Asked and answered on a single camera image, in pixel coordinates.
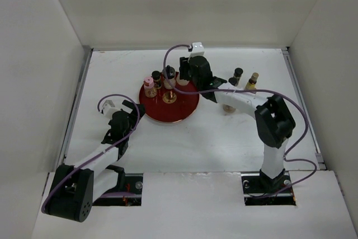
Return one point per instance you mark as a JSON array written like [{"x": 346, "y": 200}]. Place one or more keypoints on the red round lacquer tray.
[{"x": 169, "y": 106}]

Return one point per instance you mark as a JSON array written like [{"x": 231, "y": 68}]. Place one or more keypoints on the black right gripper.
[{"x": 185, "y": 65}]

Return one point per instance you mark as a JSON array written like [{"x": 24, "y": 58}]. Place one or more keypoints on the black cap dark spice jar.
[{"x": 233, "y": 81}]

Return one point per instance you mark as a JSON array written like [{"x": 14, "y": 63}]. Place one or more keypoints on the black cap spice jar back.
[{"x": 238, "y": 73}]

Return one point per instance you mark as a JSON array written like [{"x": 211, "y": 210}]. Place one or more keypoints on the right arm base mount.
[{"x": 261, "y": 191}]

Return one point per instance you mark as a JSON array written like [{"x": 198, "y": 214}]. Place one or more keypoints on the pink cap spice jar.
[{"x": 150, "y": 89}]

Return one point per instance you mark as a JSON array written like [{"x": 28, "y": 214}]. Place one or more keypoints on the black cap pepper grinder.
[{"x": 169, "y": 77}]

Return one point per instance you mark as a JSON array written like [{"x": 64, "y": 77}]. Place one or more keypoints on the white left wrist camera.
[{"x": 108, "y": 108}]

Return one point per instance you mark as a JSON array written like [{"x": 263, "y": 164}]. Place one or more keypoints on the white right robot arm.
[{"x": 274, "y": 121}]

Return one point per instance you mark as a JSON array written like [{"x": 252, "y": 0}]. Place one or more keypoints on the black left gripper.
[{"x": 133, "y": 118}]

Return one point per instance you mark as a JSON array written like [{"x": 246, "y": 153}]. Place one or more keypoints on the cream cap salt shaker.
[{"x": 183, "y": 81}]

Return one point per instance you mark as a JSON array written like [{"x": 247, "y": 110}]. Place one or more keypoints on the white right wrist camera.
[{"x": 196, "y": 49}]

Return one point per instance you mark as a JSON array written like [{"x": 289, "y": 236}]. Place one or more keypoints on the black cap brown spice jar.
[{"x": 157, "y": 78}]

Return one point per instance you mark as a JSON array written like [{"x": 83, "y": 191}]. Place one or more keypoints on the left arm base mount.
[{"x": 128, "y": 193}]

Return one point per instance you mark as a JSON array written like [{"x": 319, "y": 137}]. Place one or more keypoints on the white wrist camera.
[
  {"x": 108, "y": 108},
  {"x": 196, "y": 49}
]

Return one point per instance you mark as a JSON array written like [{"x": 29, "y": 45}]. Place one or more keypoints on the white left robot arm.
[{"x": 96, "y": 180}]

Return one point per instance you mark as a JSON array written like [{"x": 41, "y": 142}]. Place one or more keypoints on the tall yellow oil bottle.
[{"x": 251, "y": 84}]

